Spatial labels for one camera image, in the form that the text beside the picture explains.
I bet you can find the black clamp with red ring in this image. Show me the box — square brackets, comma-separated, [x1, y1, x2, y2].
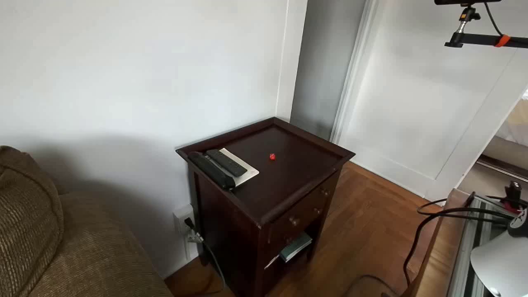
[501, 180, 524, 215]

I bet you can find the white power adapter plug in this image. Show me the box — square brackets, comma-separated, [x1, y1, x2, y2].
[184, 230, 206, 246]

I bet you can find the white flat pad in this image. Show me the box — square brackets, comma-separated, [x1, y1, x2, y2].
[217, 146, 260, 189]

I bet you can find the aluminium frame robot table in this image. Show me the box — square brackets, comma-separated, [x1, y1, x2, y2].
[409, 189, 528, 297]

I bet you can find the black stereo camera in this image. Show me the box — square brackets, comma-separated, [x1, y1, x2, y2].
[432, 0, 503, 7]

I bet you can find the short black remote control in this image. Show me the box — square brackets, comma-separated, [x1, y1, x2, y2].
[204, 149, 247, 179]

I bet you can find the white wall outlet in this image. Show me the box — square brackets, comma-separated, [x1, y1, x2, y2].
[171, 203, 204, 261]

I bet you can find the long black remote control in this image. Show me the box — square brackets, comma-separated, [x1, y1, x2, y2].
[186, 151, 237, 193]

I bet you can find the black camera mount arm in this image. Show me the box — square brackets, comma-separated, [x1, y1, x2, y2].
[443, 5, 528, 50]

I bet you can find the white panelled door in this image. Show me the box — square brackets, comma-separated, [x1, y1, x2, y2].
[328, 0, 528, 203]

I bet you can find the black floor cable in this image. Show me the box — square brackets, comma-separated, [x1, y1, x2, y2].
[400, 192, 524, 297]

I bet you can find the teal book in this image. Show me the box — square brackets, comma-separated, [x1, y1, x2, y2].
[277, 231, 313, 264]

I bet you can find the olive brown fabric couch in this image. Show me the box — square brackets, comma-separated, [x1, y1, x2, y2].
[0, 144, 174, 297]

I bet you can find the dark wood nightstand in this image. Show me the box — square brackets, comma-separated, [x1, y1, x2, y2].
[174, 116, 356, 297]

